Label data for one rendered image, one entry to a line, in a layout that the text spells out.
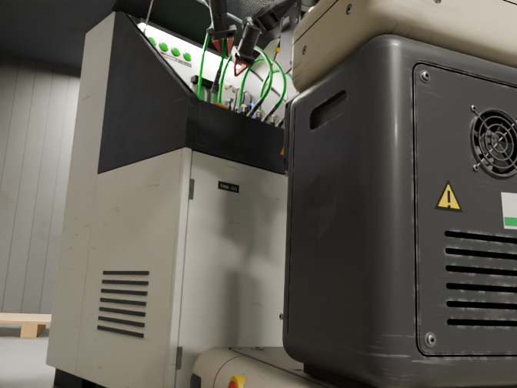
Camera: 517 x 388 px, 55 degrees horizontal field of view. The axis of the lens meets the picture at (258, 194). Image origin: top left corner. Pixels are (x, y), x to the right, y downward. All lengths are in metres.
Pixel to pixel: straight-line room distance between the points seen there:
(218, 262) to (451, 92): 1.02
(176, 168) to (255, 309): 0.51
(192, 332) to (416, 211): 1.01
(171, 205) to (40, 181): 5.26
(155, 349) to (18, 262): 5.17
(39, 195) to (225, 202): 5.23
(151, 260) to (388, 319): 1.09
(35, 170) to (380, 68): 6.26
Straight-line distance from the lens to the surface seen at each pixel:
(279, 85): 2.31
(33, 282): 6.56
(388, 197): 0.54
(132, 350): 1.59
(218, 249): 1.50
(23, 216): 6.61
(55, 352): 2.12
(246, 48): 1.91
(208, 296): 1.48
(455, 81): 0.63
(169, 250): 1.45
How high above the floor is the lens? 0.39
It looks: 11 degrees up
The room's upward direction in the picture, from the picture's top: 3 degrees clockwise
